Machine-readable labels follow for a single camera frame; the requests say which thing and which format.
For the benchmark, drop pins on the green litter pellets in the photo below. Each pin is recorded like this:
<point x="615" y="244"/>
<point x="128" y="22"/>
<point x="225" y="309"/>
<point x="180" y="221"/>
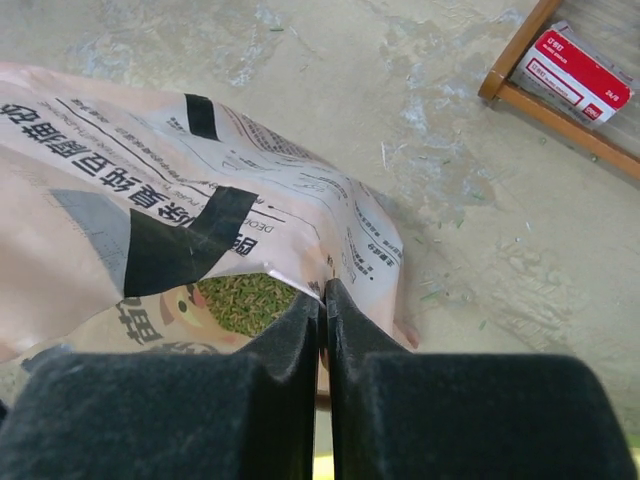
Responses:
<point x="246" y="304"/>

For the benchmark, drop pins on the red white staples box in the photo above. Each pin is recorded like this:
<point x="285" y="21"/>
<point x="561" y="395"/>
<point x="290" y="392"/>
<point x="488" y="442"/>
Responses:
<point x="573" y="77"/>

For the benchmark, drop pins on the orange wooden shelf rack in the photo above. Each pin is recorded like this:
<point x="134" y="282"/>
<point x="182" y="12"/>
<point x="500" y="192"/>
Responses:
<point x="612" y="28"/>

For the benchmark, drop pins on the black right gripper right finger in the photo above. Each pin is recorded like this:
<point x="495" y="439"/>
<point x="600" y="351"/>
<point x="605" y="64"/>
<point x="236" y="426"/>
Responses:
<point x="403" y="415"/>

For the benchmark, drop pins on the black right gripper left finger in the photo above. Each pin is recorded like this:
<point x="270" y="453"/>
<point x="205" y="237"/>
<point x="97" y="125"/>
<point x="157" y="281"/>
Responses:
<point x="245" y="415"/>

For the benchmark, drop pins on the pink cat litter bag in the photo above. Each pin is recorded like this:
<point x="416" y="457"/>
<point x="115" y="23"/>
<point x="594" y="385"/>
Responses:
<point x="109" y="192"/>

